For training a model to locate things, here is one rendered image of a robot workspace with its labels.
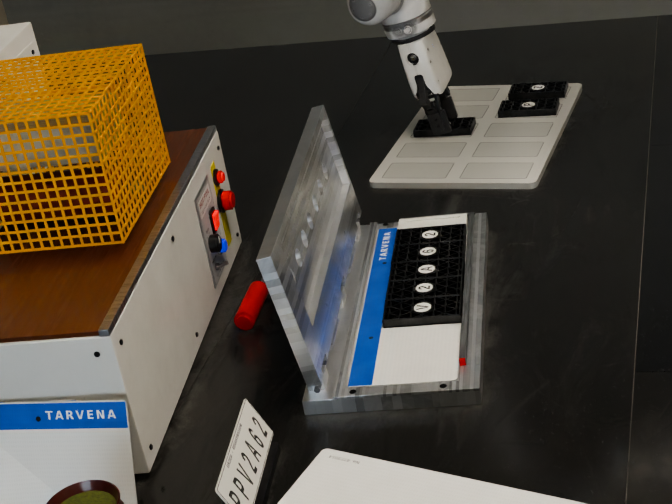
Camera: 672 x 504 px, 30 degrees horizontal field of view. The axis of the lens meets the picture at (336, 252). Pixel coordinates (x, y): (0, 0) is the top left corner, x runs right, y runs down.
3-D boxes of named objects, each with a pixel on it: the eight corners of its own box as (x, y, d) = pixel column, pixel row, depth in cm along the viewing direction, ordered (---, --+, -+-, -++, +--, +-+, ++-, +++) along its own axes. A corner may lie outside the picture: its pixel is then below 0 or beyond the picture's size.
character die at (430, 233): (465, 247, 172) (464, 239, 171) (394, 253, 174) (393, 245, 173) (466, 230, 176) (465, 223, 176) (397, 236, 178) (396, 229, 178)
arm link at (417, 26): (424, 17, 198) (430, 35, 199) (435, -1, 206) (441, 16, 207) (376, 31, 202) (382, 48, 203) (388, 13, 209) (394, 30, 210)
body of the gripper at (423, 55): (425, 31, 199) (448, 95, 203) (438, 10, 207) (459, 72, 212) (382, 44, 202) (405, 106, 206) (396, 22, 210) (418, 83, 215)
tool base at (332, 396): (481, 404, 143) (478, 378, 141) (304, 415, 147) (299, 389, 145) (488, 226, 181) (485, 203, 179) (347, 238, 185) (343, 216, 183)
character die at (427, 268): (463, 283, 163) (462, 275, 163) (389, 288, 165) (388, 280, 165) (465, 264, 168) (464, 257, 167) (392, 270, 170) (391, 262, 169)
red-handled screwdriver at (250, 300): (255, 331, 165) (251, 313, 164) (235, 332, 166) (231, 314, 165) (285, 264, 181) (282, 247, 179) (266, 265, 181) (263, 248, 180)
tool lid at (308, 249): (270, 256, 137) (255, 260, 137) (326, 395, 145) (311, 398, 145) (323, 104, 175) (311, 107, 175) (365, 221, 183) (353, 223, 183)
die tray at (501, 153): (536, 189, 189) (535, 183, 189) (368, 188, 199) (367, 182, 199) (583, 88, 221) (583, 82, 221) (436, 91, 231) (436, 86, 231)
